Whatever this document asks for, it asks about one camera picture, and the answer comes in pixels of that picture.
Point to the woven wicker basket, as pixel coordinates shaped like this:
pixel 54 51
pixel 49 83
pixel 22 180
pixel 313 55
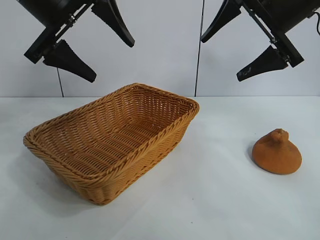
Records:
pixel 112 140

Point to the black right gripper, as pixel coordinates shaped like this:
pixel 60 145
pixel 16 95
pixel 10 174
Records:
pixel 287 12

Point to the brown cone-shaped bread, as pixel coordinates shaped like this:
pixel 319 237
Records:
pixel 277 155

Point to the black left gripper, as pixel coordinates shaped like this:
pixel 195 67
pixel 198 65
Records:
pixel 50 12

